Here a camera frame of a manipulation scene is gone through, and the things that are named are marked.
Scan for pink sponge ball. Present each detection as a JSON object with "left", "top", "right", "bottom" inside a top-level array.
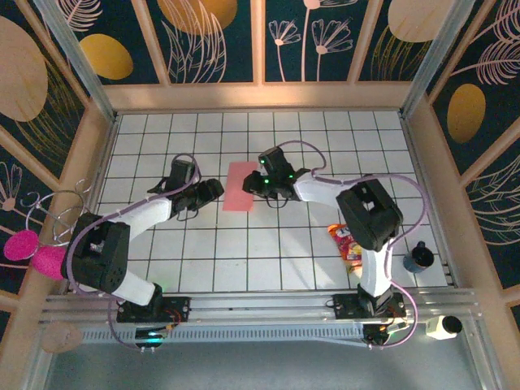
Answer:
[{"left": 31, "top": 245, "right": 69, "bottom": 281}]

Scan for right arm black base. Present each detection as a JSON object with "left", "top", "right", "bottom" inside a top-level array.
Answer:
[{"left": 331, "top": 292, "right": 407, "bottom": 322}]

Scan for colourful candy bag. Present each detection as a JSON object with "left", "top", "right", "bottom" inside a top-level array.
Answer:
[{"left": 327, "top": 223, "right": 366, "bottom": 275}]

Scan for aluminium table edge strip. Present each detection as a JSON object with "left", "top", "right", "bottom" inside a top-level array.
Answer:
[
  {"left": 64, "top": 113, "right": 119, "bottom": 294},
  {"left": 400, "top": 112, "right": 462, "bottom": 288}
]

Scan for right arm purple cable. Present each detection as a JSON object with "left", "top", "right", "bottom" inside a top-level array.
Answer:
[{"left": 275, "top": 140, "right": 430, "bottom": 350}]

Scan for dark mug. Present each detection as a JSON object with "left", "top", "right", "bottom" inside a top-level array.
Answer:
[{"left": 403, "top": 240, "right": 436, "bottom": 275}]

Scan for silver wire rack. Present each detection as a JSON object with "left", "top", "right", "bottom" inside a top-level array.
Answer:
[{"left": 24, "top": 177, "right": 97, "bottom": 249}]

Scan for slotted grey cable duct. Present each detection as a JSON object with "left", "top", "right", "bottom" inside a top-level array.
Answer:
[{"left": 80, "top": 326, "right": 366, "bottom": 346}]

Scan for round wooden disc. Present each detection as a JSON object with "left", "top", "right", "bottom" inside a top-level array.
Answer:
[{"left": 40, "top": 319, "right": 83, "bottom": 353}]

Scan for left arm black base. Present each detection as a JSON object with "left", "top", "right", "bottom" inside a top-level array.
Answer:
[{"left": 115, "top": 295, "right": 192, "bottom": 324}]

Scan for black control box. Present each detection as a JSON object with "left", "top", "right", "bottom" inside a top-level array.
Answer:
[
  {"left": 362, "top": 320, "right": 407, "bottom": 350},
  {"left": 135, "top": 327, "right": 168, "bottom": 351}
]

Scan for aluminium mounting rail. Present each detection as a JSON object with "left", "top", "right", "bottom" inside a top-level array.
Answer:
[{"left": 40, "top": 287, "right": 480, "bottom": 326}]

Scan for pink cloth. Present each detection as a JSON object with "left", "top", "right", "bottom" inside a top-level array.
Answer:
[{"left": 222, "top": 161, "right": 261, "bottom": 213}]

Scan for aluminium corner post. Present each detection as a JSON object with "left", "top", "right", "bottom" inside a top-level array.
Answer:
[
  {"left": 400, "top": 0, "right": 479, "bottom": 118},
  {"left": 34, "top": 0, "right": 119, "bottom": 122}
]

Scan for small white camera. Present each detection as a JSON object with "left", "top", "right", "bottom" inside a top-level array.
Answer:
[{"left": 424, "top": 314, "right": 465, "bottom": 340}]

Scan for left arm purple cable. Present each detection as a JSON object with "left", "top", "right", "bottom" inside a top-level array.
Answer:
[{"left": 64, "top": 152, "right": 202, "bottom": 350}]

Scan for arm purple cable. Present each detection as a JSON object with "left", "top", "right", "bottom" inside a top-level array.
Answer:
[
  {"left": 275, "top": 140, "right": 430, "bottom": 350},
  {"left": 64, "top": 152, "right": 202, "bottom": 350}
]

